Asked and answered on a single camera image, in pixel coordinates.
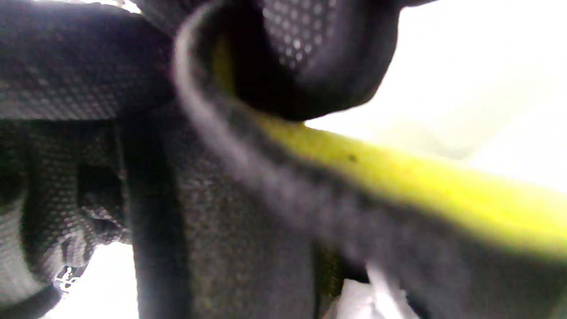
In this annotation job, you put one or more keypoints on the person's right hand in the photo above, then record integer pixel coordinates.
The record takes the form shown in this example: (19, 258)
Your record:
(319, 66)

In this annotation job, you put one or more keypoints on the grey hand towel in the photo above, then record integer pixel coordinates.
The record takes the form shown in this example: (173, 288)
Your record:
(398, 177)

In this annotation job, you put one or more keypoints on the pile of white paper scraps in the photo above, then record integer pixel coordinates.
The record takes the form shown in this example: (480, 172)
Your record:
(359, 297)

